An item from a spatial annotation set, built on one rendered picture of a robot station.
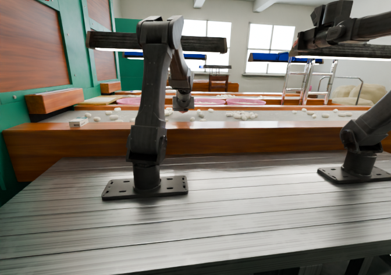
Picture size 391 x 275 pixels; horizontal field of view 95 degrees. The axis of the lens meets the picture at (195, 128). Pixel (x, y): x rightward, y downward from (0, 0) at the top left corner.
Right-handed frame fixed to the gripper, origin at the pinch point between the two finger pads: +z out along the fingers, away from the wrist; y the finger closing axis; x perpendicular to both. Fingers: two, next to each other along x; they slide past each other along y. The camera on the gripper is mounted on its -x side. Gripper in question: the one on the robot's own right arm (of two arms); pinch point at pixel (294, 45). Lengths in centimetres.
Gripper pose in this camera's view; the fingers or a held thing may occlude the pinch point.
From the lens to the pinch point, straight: 95.6
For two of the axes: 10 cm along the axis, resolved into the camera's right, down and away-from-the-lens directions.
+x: -0.2, 9.6, 2.9
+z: -1.4, -2.9, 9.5
